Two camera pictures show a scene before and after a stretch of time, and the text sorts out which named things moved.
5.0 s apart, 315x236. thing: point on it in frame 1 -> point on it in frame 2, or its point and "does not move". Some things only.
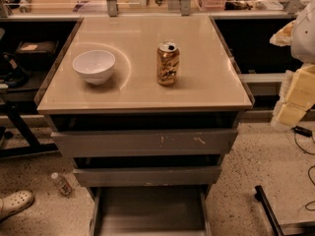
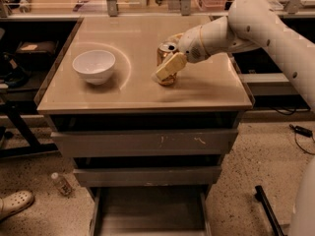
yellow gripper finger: [283, 36] -> [176, 37]
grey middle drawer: [147, 176] does not move
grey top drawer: [109, 144] does not move
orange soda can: [167, 63] does not move
